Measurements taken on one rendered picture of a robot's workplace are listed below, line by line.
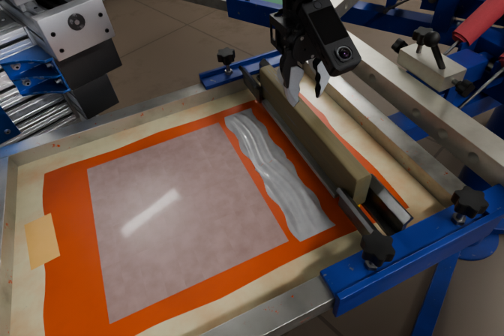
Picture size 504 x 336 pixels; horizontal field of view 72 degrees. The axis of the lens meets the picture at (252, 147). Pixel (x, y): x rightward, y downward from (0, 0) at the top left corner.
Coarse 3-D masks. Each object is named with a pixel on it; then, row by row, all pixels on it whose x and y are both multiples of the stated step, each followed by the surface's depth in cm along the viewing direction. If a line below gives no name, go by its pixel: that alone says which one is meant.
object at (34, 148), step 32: (160, 96) 84; (192, 96) 83; (224, 96) 87; (352, 96) 78; (64, 128) 78; (96, 128) 78; (128, 128) 82; (384, 128) 70; (0, 160) 73; (32, 160) 77; (416, 160) 64; (0, 192) 67; (448, 192) 58; (0, 224) 61; (0, 256) 57; (0, 288) 54; (320, 288) 49; (0, 320) 51; (256, 320) 47; (288, 320) 47
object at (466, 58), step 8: (448, 56) 77; (456, 56) 76; (464, 56) 76; (472, 56) 76; (480, 56) 76; (464, 64) 74; (472, 64) 74; (480, 64) 74; (408, 72) 74; (472, 72) 75; (480, 72) 76; (472, 80) 77; (432, 88) 72
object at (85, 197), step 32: (192, 128) 80; (224, 128) 79; (96, 160) 75; (128, 160) 75; (160, 160) 74; (192, 160) 73; (224, 160) 72; (64, 192) 70; (96, 192) 69; (128, 192) 69; (160, 192) 68; (192, 192) 67; (64, 224) 65; (96, 224) 64
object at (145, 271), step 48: (240, 192) 66; (96, 240) 62; (144, 240) 61; (192, 240) 60; (240, 240) 59; (288, 240) 59; (48, 288) 56; (96, 288) 56; (144, 288) 55; (192, 288) 54
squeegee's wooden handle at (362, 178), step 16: (272, 80) 73; (272, 96) 75; (288, 112) 69; (304, 112) 65; (304, 128) 64; (320, 128) 62; (304, 144) 67; (320, 144) 60; (336, 144) 59; (320, 160) 63; (336, 160) 57; (352, 160) 56; (336, 176) 59; (352, 176) 54; (368, 176) 54; (352, 192) 55
